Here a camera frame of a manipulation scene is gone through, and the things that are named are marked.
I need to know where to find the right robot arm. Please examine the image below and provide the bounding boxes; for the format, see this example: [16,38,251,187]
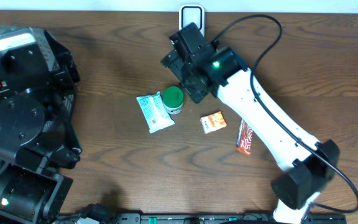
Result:
[161,23,339,223]

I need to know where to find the white barcode scanner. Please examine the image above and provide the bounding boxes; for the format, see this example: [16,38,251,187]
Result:
[178,4,205,35]

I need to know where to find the orange snack sachet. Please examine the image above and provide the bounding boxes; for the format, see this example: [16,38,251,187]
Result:
[200,111,227,134]

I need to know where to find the white teal snack packet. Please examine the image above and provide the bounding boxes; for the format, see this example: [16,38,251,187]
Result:
[136,91,175,134]

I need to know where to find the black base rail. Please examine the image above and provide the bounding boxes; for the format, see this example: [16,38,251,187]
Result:
[57,212,347,224]

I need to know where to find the red Top chocolate bar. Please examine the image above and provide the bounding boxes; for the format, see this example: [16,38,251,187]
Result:
[237,120,254,156]

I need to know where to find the green lidded round jar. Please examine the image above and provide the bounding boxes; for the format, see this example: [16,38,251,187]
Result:
[162,86,184,114]

